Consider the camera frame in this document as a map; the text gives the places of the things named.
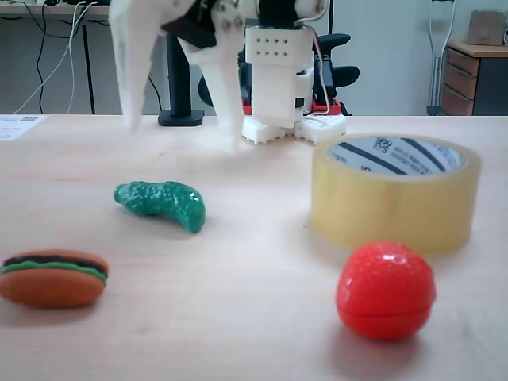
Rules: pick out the black office chair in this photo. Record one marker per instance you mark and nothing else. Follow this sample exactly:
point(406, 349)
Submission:
point(341, 75)

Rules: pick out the white printed paper sheet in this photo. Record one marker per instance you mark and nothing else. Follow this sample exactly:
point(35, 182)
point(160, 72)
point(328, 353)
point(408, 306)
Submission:
point(16, 127)

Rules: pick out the red toy strawberry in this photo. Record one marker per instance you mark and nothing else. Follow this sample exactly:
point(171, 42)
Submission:
point(385, 293)

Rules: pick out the toy hamburger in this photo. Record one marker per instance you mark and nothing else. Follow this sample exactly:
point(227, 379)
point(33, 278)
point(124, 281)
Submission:
point(51, 285)

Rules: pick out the grey metal crutch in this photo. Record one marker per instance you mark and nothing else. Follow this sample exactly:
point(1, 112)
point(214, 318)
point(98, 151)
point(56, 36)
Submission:
point(435, 67)

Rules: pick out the brown cardboard box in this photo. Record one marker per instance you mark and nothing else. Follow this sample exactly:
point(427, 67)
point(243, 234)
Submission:
point(486, 28)

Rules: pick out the background desk with black leg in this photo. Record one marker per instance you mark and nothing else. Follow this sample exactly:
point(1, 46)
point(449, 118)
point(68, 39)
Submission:
point(88, 59)

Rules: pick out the green toy cucumber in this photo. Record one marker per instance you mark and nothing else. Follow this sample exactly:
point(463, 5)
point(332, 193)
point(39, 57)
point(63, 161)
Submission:
point(166, 198)

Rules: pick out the wooden drawer cabinet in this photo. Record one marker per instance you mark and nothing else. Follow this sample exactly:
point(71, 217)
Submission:
point(456, 79)

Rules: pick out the clear packing tape roll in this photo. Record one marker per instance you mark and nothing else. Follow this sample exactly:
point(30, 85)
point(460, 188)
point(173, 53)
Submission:
point(377, 206)

